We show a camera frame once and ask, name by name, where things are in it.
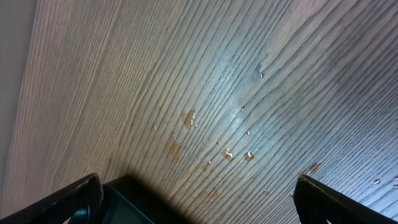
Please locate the teal plastic tray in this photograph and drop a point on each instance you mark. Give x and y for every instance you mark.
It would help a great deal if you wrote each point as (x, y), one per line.
(128, 201)

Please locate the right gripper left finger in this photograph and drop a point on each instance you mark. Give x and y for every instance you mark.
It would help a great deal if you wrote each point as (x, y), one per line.
(78, 202)

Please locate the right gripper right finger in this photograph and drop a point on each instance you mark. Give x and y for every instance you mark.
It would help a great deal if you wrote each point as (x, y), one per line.
(315, 203)

